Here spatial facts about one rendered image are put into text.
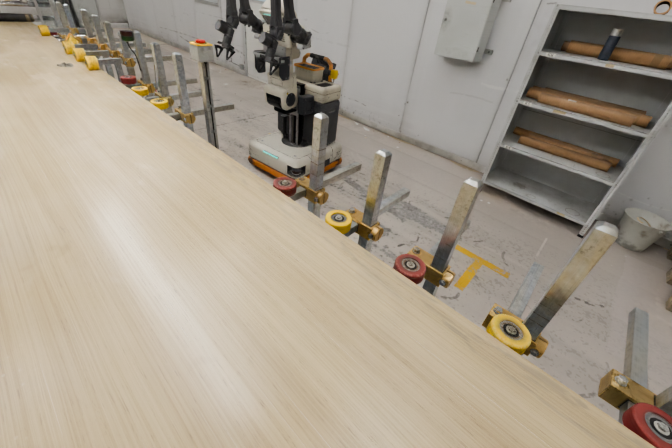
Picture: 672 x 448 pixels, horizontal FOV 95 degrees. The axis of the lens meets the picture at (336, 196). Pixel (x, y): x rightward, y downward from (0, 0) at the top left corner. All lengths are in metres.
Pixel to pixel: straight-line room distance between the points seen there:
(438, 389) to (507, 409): 0.12
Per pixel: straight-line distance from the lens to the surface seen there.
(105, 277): 0.85
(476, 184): 0.77
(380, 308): 0.72
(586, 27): 3.33
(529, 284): 1.09
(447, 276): 0.92
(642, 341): 1.11
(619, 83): 3.33
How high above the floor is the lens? 1.47
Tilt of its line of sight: 33 degrees down
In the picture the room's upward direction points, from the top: 7 degrees clockwise
